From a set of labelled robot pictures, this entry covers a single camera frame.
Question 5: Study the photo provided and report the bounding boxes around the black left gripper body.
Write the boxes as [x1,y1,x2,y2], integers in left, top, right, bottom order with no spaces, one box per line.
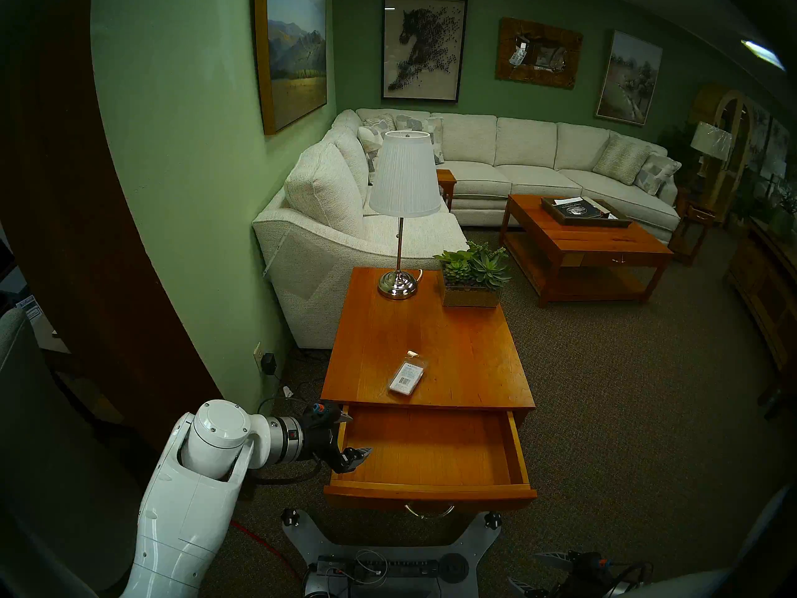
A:
[303,419,356,475]

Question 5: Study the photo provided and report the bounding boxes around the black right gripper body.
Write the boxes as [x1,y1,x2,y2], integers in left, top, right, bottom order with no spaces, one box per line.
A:
[542,551,624,598]

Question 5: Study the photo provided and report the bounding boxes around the clear blister pack white card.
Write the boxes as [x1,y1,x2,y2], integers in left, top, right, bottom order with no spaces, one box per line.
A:
[388,351,430,397]

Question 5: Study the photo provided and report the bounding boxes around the wooden drawer with metal handle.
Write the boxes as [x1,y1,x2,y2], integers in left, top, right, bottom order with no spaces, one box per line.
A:
[324,405,538,520]

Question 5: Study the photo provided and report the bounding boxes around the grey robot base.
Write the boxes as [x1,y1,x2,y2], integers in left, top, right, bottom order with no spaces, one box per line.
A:
[280,508,502,598]

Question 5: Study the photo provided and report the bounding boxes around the orange wooden end table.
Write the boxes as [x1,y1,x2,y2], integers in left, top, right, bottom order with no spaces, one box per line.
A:
[321,267,536,426]

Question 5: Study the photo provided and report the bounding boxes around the succulent planter box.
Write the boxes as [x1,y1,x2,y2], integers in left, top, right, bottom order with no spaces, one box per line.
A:
[434,240,513,309]

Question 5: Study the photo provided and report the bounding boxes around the table lamp white pleated shade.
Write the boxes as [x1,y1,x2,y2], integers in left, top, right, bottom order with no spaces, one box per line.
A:
[369,130,441,301]

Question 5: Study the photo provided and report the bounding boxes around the grey upholstered chair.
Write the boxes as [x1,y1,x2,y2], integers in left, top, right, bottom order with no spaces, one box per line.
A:
[0,309,145,594]

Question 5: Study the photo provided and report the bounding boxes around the grey patchwork throw pillow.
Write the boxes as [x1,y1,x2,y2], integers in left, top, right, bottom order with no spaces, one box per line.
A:
[634,153,682,197]
[357,126,384,171]
[395,115,446,166]

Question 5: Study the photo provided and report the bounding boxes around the brown wooden door panel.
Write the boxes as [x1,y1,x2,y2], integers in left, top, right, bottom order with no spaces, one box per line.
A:
[0,0,222,454]

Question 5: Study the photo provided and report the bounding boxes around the wooden coffee table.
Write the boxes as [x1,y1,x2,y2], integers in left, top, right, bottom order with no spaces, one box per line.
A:
[499,194,675,309]

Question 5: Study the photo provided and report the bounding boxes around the dark cover book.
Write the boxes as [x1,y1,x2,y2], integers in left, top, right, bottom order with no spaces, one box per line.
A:
[554,197,611,219]

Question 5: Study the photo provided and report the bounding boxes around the cream sectional sofa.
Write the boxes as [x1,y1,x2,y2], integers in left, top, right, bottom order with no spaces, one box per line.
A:
[252,108,682,349]

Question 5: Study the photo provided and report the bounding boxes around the long wooden sideboard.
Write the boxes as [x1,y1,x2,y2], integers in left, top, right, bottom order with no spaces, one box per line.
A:
[725,220,797,370]

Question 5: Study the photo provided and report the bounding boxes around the dark wooden tray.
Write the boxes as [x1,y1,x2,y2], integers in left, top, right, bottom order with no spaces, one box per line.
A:
[540,196,633,229]

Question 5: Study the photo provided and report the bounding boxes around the mountain landscape painting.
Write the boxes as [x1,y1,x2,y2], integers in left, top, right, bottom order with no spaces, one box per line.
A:
[252,0,329,136]

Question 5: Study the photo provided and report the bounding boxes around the small dark wood end table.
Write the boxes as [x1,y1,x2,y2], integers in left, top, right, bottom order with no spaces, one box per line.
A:
[669,195,717,267]

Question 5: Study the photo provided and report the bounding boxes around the black framed horse artwork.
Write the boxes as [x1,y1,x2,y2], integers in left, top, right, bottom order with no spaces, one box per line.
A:
[381,0,469,103]

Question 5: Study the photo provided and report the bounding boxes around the rustic wood framed mirror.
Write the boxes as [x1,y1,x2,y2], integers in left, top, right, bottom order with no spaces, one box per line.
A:
[496,17,584,90]

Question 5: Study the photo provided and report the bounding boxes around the potted plant green pot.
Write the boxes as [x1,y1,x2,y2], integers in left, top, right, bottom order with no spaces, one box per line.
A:
[769,183,797,242]

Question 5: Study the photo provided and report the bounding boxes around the tree landscape painting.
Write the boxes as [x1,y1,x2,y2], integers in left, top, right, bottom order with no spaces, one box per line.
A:
[595,30,664,127]

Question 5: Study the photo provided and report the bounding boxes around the lamp with wrapped shade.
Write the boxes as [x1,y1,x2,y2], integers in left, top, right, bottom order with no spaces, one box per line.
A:
[690,121,733,199]

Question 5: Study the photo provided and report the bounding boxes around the arched wooden cabinet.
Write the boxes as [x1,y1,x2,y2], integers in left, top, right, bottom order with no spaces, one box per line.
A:
[694,83,757,224]

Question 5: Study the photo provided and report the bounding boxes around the ceiling light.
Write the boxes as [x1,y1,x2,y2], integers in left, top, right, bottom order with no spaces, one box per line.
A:
[740,38,786,72]

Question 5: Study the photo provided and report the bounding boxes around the black floor cable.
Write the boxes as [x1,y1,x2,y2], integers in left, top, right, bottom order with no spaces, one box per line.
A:
[258,373,313,418]

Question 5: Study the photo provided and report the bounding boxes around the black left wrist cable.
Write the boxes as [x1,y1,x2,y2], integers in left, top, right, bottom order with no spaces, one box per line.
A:
[249,460,324,485]

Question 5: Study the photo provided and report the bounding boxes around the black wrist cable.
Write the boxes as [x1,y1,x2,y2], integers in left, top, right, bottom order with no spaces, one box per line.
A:
[613,561,653,588]
[249,460,324,485]

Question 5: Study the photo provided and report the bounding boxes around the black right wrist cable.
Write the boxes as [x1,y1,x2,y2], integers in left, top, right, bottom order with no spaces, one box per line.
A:
[613,561,653,588]

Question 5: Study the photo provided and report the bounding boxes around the red floor cable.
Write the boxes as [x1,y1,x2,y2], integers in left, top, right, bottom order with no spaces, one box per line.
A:
[230,521,299,579]

